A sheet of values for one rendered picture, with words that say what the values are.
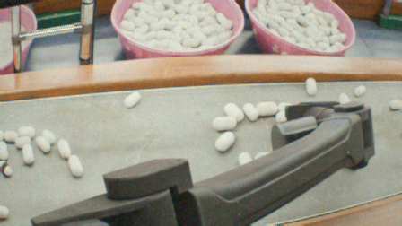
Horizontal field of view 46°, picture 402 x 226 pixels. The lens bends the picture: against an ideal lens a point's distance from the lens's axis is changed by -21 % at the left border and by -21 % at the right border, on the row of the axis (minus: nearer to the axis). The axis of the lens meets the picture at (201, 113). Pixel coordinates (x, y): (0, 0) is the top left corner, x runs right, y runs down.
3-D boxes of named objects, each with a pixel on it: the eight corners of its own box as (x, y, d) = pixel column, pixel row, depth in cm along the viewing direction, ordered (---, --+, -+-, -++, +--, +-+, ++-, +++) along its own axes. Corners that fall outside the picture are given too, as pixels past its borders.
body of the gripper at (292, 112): (283, 104, 85) (301, 108, 77) (336, 101, 87) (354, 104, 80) (284, 147, 85) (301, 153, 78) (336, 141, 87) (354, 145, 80)
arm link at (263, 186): (167, 301, 38) (131, 179, 37) (123, 288, 42) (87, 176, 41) (380, 163, 70) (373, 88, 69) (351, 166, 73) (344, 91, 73)
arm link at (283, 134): (372, 164, 68) (368, 102, 67) (305, 188, 66) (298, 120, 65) (340, 155, 80) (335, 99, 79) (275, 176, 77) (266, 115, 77)
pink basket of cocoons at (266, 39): (362, 84, 116) (371, 54, 109) (259, 88, 110) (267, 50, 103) (322, 15, 134) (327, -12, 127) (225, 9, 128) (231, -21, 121)
